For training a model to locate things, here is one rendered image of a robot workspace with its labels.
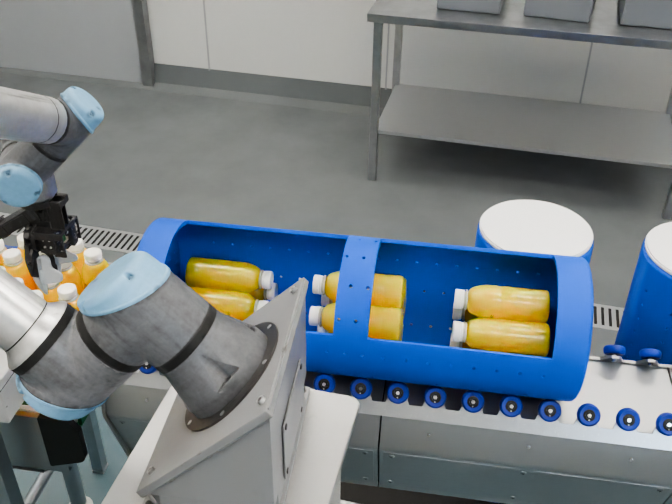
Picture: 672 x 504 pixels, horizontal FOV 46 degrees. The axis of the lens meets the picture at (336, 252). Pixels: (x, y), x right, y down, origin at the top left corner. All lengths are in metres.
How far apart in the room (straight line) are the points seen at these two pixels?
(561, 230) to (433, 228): 1.91
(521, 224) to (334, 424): 0.91
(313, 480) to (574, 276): 0.63
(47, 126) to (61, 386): 0.40
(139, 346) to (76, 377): 0.10
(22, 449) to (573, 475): 1.15
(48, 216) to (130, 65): 3.95
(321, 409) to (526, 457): 0.53
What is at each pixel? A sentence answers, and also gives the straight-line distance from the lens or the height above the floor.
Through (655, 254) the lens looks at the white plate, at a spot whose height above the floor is 1.04.
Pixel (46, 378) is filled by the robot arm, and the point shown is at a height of 1.36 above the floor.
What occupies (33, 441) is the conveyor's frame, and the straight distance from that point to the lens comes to 1.84.
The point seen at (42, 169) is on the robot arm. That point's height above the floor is 1.47.
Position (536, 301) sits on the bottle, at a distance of 1.58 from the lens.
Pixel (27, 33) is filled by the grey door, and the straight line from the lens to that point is 5.80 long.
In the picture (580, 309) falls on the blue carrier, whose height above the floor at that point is 1.21.
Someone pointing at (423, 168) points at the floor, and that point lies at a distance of 4.42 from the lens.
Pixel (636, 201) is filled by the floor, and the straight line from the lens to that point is 4.40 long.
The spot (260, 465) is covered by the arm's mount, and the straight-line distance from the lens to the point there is 1.09.
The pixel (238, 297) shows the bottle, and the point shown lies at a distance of 1.67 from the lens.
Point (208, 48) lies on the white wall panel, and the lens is 5.26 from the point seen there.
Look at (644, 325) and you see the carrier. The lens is 2.10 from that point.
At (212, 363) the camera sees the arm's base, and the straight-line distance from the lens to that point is 1.10.
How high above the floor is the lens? 2.11
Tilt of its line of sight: 35 degrees down
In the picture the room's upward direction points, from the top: 1 degrees clockwise
